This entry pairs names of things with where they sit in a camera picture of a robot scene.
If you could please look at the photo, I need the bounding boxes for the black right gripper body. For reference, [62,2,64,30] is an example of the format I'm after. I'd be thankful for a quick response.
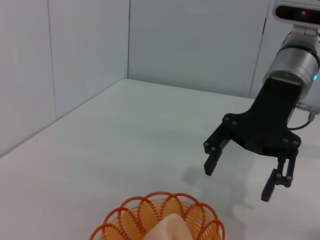
[223,77,301,159]

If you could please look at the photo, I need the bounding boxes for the silver right wrist connector plug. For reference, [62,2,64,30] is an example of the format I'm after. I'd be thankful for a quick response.
[296,101,320,118]

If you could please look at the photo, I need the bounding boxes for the round pale bread bun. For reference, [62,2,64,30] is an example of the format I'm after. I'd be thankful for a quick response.
[142,213,195,240]

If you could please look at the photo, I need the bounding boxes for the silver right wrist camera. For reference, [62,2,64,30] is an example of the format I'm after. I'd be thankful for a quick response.
[272,0,320,27]

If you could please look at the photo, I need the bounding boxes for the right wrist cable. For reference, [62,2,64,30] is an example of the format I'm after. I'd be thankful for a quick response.
[288,112,316,131]

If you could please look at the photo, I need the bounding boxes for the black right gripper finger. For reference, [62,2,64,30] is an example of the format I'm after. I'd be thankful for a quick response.
[260,149,300,203]
[203,122,235,177]

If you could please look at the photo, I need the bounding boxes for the white camera mounting bracket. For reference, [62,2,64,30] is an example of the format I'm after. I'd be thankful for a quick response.
[291,24,320,37]

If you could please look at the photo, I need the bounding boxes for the orange wire oval basket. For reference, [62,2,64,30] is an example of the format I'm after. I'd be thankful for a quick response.
[89,191,227,240]

